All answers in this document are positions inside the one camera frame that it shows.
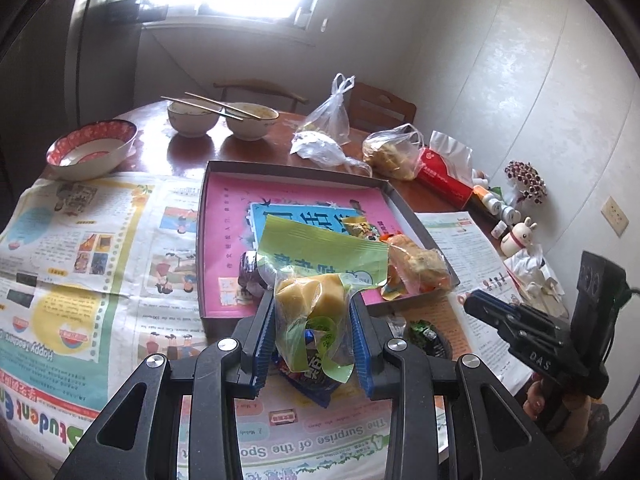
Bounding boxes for crumpled white tissues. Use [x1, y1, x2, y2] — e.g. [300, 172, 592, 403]
[505, 250, 568, 318]

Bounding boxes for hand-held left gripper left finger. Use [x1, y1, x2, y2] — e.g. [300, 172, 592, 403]
[55, 295, 277, 480]

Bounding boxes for red tissue pack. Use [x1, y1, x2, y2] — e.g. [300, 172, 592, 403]
[416, 131, 476, 208]

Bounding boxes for orange cracker packet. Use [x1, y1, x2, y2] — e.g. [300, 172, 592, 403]
[379, 230, 453, 303]

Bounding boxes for grey cardboard box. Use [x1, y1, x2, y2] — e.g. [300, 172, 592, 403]
[196, 160, 461, 333]

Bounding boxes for wooden chair with slot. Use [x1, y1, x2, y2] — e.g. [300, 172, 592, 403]
[348, 82, 417, 133]

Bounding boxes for dark foil chocolate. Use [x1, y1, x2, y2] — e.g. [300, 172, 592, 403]
[239, 250, 277, 297]

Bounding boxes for person's right forearm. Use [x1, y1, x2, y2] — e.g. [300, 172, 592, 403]
[547, 397, 615, 468]

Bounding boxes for blue cookie packet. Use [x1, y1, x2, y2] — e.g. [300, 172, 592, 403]
[279, 330, 351, 409]

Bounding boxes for yellow and dark snack packet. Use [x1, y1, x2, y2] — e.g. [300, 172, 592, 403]
[342, 214, 386, 245]

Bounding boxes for plastic bag of fried food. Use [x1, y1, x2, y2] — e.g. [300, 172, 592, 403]
[362, 124, 426, 181]

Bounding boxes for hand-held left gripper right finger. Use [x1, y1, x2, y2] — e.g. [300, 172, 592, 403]
[349, 293, 571, 480]

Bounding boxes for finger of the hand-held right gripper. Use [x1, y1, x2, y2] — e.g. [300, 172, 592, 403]
[500, 301, 574, 337]
[463, 290, 569, 347]

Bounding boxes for pink and blue book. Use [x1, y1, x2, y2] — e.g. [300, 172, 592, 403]
[207, 172, 416, 318]

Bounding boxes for green label yellow cake packet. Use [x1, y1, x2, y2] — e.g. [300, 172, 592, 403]
[256, 214, 392, 382]

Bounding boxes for clear plastic bag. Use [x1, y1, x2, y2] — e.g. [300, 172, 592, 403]
[302, 73, 357, 146]

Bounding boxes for person's right hand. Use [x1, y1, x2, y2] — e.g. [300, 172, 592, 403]
[521, 379, 549, 427]

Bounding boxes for pastry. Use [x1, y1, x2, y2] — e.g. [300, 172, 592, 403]
[386, 234, 452, 295]

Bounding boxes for colourful newspaper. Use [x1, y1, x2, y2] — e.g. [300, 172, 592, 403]
[0, 170, 456, 480]

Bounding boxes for orange capped bottle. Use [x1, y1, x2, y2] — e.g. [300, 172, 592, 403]
[471, 185, 502, 212]

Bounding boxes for white rabbit figurine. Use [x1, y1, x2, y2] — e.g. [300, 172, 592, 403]
[501, 216, 537, 260]

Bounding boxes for white plastic bag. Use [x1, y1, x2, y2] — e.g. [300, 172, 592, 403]
[290, 131, 373, 177]

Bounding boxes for dark red flower ornament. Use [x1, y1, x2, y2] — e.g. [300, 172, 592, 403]
[504, 160, 547, 206]

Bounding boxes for small black snack packet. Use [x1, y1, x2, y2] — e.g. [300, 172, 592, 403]
[406, 319, 455, 360]

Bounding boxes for wall socket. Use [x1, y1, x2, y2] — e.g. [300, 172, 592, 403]
[601, 196, 630, 237]

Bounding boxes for printed white paper sheet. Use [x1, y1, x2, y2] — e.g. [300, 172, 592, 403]
[412, 210, 533, 396]

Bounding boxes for curved back wooden chair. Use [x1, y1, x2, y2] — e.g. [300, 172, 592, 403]
[214, 79, 297, 113]

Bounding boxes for white bowl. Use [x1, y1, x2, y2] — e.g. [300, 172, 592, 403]
[166, 100, 221, 137]
[225, 102, 281, 142]

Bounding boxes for grey refrigerator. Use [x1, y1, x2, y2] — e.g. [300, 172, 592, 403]
[65, 0, 143, 128]

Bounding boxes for red patterned bowl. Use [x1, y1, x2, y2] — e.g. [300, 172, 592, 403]
[46, 119, 139, 181]

